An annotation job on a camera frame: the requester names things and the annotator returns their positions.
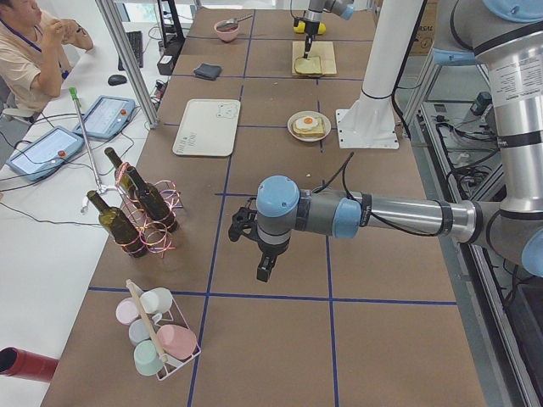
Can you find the red cylinder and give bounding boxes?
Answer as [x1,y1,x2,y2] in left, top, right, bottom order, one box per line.
[1,347,59,382]

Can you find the black computer mouse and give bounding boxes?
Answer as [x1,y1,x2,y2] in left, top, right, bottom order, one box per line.
[107,74,127,86]

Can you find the copper wire string lights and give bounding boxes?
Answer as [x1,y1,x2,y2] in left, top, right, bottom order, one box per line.
[118,174,183,256]

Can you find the aluminium frame post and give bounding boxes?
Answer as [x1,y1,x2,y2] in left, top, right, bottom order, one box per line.
[95,0,159,129]

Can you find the white cup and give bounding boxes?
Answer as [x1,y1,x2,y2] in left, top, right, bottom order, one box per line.
[139,287,173,314]

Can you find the mint green cup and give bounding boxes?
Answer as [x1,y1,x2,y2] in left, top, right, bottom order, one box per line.
[133,339,164,376]

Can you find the salmon pink cup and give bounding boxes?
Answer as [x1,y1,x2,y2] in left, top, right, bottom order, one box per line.
[157,324,197,360]

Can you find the pale pink cup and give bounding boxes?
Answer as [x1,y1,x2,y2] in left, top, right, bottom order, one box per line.
[115,298,140,326]

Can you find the metal spoon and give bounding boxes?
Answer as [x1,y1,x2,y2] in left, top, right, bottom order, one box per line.
[216,14,253,31]

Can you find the cardboard box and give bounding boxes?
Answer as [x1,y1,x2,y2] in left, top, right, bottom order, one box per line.
[410,0,439,56]

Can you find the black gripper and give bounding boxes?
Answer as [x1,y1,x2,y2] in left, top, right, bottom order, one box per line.
[256,230,290,282]
[303,18,321,59]

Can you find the grey folded cloth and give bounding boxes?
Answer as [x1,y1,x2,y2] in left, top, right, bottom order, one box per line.
[193,63,222,81]

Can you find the pink bowl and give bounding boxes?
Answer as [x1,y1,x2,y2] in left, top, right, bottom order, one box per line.
[214,20,239,42]

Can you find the white round plate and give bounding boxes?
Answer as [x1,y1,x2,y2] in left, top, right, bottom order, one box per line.
[287,111,332,142]

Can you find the black box device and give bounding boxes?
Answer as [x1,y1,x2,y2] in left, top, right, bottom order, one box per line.
[157,55,175,76]

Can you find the white bear serving tray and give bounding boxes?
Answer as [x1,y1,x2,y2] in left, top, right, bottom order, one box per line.
[172,98,241,157]

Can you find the seated person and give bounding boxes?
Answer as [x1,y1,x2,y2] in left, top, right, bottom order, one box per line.
[1,1,93,113]

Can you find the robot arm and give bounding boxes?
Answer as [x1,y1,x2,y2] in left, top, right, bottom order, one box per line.
[250,1,542,281]
[301,0,355,59]

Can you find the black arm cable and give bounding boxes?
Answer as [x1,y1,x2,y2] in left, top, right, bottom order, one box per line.
[320,151,429,238]

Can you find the wooden cutting board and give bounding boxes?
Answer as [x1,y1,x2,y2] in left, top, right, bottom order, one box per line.
[292,41,337,77]

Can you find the fried egg toy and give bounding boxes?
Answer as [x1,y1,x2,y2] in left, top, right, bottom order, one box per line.
[293,116,320,132]

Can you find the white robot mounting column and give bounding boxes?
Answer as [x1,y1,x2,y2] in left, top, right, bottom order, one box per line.
[336,0,425,149]

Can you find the white wire cup rack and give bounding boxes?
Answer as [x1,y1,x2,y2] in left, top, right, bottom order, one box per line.
[126,280,201,381]

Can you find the metal rod green tip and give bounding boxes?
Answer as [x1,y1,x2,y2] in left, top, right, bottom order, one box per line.
[69,86,115,194]

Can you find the dark green wine bottle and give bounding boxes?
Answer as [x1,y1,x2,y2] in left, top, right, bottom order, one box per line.
[126,165,178,232]
[104,147,135,198]
[87,191,148,258]

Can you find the bread slice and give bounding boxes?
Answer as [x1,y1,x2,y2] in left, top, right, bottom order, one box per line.
[294,56,322,76]
[291,116,325,137]

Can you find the blue teach pendant tablet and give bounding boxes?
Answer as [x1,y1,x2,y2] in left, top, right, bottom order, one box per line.
[7,126,84,181]
[83,95,136,141]

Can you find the grey blue cup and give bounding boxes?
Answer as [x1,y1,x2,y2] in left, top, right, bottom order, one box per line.
[128,319,149,346]

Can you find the black keyboard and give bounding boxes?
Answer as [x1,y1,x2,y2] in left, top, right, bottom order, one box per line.
[126,31,144,68]

